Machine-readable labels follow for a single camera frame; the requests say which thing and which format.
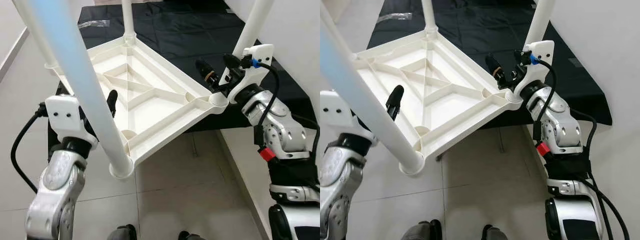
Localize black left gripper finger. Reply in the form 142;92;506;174
106;90;119;118
386;85;405;122

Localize black table cloth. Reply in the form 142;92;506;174
367;0;613;132
47;0;317;156

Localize white plastic children table top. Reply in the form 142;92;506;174
47;35;230;168
350;31;523;163

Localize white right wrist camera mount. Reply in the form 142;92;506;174
227;44;275;105
512;40;555;98

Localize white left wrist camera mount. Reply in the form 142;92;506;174
45;95;98;148
320;90;373;146

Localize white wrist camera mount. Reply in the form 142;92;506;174
512;40;555;98
227;44;275;105
45;95;98;148
320;90;373;146

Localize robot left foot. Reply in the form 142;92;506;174
107;224;138;240
400;220;443;240

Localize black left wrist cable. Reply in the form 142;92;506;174
10;102;48;193

